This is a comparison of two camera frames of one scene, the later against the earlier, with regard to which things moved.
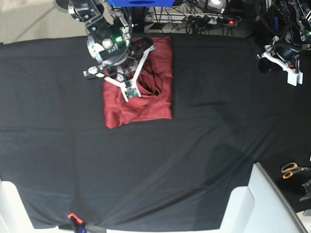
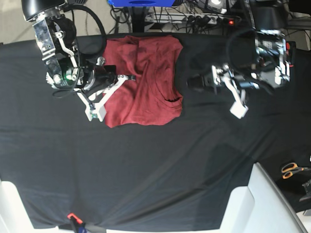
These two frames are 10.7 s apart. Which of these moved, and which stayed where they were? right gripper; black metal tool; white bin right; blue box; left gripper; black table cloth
Moved: left gripper; right gripper
Stayed: white bin right; black table cloth; blue box; black metal tool
